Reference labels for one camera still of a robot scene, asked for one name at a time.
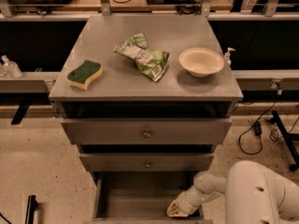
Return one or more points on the black floor bar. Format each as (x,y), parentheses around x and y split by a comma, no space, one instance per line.
(32,205)

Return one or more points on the grey middle drawer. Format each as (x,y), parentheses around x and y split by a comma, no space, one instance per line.
(143,162)

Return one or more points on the green crumpled chip bag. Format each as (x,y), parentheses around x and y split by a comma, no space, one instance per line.
(151,63)

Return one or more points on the white bowl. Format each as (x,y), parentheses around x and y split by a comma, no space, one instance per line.
(200,62)

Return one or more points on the grey drawer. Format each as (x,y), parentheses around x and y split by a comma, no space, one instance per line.
(146,131)
(143,162)
(141,198)

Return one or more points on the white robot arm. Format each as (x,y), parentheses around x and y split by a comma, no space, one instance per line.
(253,194)

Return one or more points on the green yellow sponge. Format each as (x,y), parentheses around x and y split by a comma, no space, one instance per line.
(84,75)

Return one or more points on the clear sanitizer bottle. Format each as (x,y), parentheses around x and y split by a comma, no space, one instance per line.
(11,68)

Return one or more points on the black stand leg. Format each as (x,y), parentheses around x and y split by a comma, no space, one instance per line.
(289,138)

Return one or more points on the grey drawer cabinet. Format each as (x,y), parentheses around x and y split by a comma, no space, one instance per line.
(122,92)

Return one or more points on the grey bottom drawer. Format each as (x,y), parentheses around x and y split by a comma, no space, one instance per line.
(141,198)

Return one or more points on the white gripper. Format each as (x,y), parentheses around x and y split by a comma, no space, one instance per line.
(188,204)

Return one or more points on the white pump bottle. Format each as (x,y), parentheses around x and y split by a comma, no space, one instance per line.
(227,55)

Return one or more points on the grey top drawer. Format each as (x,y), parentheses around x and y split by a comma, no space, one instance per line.
(146,131)

